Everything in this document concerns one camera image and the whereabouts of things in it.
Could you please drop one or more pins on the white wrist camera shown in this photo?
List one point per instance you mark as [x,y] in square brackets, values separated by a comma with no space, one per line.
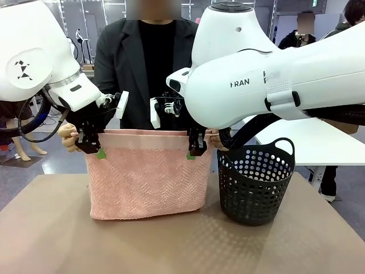
[154,117]
[122,102]

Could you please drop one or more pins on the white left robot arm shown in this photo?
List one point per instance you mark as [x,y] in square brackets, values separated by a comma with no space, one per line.
[28,42]

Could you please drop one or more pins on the black perforated laundry basket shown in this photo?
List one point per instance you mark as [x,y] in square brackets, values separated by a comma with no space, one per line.
[251,199]

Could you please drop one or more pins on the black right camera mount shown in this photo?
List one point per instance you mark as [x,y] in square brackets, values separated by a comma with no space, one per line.
[171,107]

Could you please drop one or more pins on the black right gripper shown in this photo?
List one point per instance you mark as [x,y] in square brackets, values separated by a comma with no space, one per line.
[196,131]

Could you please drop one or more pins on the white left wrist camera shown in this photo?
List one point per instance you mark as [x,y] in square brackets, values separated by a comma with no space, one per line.
[122,102]

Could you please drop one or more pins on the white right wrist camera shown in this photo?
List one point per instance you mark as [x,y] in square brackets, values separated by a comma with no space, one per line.
[154,117]

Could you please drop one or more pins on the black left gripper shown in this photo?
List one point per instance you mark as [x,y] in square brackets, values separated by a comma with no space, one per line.
[85,115]

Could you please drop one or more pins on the person's right hand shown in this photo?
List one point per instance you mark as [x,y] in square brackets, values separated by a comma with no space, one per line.
[67,137]

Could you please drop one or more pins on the pink terry towel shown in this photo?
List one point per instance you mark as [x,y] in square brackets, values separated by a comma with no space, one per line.
[142,182]

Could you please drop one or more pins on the camera stand with white head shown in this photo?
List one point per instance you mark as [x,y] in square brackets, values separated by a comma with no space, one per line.
[79,34]

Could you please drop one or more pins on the person in black fur jacket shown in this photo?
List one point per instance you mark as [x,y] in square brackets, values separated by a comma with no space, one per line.
[291,40]

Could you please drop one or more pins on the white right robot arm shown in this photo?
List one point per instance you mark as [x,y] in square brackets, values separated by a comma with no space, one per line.
[242,71]

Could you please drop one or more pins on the flat cardboard box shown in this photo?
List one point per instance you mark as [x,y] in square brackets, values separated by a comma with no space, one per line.
[88,68]

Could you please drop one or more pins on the person in brown apron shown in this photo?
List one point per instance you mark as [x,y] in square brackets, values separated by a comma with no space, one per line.
[355,14]

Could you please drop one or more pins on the person's left hand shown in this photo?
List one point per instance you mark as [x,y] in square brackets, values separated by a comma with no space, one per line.
[215,140]

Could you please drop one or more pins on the white side table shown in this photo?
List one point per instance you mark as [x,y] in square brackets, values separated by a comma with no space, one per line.
[328,148]

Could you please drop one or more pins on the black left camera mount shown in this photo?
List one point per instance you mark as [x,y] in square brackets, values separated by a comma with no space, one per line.
[107,100]

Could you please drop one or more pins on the person in dark jacket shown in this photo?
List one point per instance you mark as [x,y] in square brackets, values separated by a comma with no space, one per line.
[157,57]

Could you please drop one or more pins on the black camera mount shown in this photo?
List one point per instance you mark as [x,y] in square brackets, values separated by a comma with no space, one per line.
[171,107]
[107,100]

